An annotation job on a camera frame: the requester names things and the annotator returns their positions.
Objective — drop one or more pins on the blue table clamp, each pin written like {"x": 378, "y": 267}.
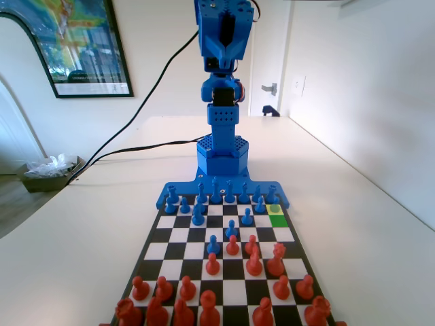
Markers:
{"x": 270, "y": 111}

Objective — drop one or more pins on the crumpled clear plastic wrap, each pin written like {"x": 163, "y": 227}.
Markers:
{"x": 51, "y": 166}

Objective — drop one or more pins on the group of blue chess pieces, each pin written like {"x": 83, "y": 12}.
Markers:
{"x": 183, "y": 190}

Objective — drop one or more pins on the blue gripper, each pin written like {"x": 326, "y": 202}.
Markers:
{"x": 225, "y": 51}

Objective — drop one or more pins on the blue pawn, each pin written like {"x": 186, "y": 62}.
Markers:
{"x": 231, "y": 231}
{"x": 259, "y": 206}
{"x": 213, "y": 246}
{"x": 275, "y": 208}
{"x": 247, "y": 219}
{"x": 183, "y": 206}
{"x": 169, "y": 207}

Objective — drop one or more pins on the black white chessboard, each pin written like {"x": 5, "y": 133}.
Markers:
{"x": 190, "y": 251}

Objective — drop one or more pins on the blue queen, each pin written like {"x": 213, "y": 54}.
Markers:
{"x": 229, "y": 194}

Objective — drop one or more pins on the red queen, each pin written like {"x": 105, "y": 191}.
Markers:
{"x": 275, "y": 263}

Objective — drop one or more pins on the cardboard box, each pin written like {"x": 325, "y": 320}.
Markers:
{"x": 44, "y": 183}

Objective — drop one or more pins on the blue bishop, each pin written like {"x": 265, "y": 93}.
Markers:
{"x": 243, "y": 194}
{"x": 201, "y": 194}

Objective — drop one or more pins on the framed map poster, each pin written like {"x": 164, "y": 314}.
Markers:
{"x": 85, "y": 51}

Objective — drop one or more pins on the white door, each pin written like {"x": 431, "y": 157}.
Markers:
{"x": 268, "y": 51}

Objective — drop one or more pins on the red pawn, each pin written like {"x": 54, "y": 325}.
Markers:
{"x": 140, "y": 290}
{"x": 212, "y": 266}
{"x": 164, "y": 290}
{"x": 305, "y": 288}
{"x": 251, "y": 241}
{"x": 187, "y": 290}
{"x": 232, "y": 247}
{"x": 281, "y": 289}

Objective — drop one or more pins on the white light switch plate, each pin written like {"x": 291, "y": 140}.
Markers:
{"x": 299, "y": 85}

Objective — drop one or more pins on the blue king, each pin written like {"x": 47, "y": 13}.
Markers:
{"x": 215, "y": 193}

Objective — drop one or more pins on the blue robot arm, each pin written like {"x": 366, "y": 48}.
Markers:
{"x": 222, "y": 136}

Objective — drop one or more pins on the red king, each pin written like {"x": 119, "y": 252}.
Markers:
{"x": 209, "y": 310}

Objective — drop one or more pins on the red bishop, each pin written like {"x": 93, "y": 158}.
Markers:
{"x": 183, "y": 314}
{"x": 263, "y": 314}

